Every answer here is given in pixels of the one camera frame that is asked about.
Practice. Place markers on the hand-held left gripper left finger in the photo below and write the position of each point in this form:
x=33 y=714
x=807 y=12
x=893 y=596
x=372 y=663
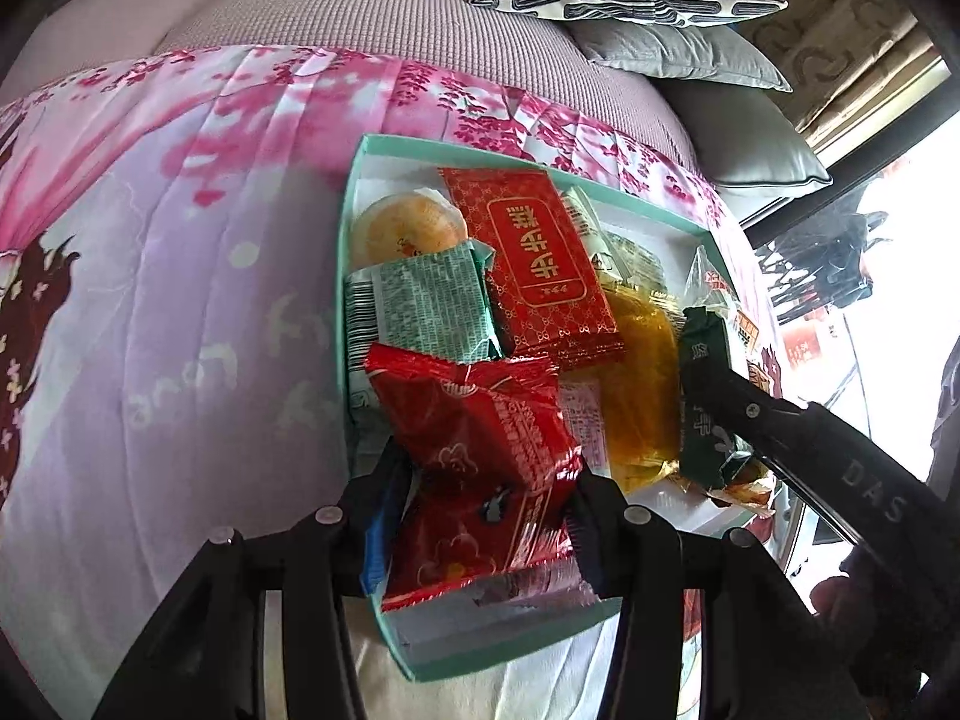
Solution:
x=375 y=532

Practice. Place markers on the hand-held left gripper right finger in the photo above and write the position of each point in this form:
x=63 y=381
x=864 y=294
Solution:
x=592 y=532

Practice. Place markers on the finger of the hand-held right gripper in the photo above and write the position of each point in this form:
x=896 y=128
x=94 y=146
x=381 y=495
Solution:
x=750 y=409

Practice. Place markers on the dark green snack packet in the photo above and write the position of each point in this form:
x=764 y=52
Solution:
x=701 y=337

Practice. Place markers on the orange jelly packet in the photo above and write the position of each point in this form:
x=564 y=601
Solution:
x=637 y=375

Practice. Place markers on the red crinkled snack packet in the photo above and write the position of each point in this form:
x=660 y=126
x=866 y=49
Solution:
x=480 y=465

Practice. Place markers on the teal shallow box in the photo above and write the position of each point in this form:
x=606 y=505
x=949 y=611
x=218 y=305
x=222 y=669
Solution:
x=487 y=634

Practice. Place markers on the cream green printed packet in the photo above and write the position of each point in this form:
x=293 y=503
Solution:
x=427 y=307

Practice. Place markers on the red gold patterned packet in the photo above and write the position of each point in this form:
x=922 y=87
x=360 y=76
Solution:
x=547 y=270

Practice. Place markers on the yellow cake packet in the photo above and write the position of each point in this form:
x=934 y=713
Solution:
x=405 y=229

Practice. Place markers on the person's right hand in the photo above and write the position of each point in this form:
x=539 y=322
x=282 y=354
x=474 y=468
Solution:
x=832 y=594

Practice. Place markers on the orange bucket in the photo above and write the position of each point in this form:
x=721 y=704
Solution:
x=802 y=345

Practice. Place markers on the black folding chair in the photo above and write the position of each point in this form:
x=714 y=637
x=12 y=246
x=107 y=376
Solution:
x=825 y=262

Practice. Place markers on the large grey sofa cushion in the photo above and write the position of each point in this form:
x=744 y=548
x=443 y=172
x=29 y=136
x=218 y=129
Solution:
x=750 y=150

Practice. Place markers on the printed blanket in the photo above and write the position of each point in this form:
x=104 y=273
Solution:
x=187 y=277

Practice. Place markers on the grey quilted cushion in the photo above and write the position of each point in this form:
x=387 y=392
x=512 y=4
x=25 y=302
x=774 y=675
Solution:
x=675 y=52

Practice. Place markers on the pink waffle sofa cover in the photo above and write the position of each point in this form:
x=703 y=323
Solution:
x=337 y=7

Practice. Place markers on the dark door frame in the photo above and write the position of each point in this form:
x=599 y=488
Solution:
x=847 y=184

